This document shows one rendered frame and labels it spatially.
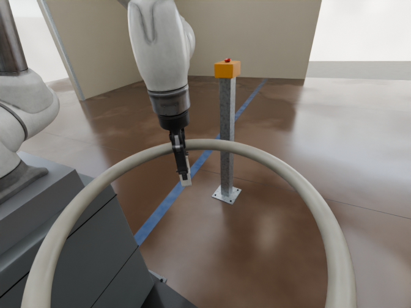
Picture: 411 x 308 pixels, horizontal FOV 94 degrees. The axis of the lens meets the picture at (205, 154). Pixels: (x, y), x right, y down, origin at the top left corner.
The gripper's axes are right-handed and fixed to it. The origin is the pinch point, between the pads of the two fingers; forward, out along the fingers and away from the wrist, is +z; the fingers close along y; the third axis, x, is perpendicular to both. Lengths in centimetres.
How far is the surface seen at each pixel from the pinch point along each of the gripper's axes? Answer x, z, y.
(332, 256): 20.5, -10.1, 33.3
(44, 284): -19.4, -10.3, 30.3
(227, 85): 30, -1, -72
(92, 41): -197, 2, -515
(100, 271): -38, 37, 7
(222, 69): 27, -10, -72
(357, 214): 120, 95, -29
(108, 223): -32.0, 22.5, -2.6
